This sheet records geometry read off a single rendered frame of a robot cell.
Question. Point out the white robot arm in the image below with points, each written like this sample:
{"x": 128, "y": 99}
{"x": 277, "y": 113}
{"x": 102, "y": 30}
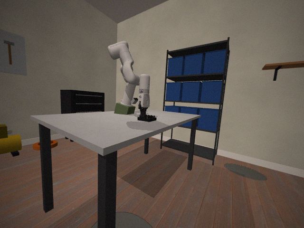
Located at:
{"x": 121, "y": 50}

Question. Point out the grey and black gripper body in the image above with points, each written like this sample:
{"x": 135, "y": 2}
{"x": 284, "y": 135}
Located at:
{"x": 144, "y": 98}

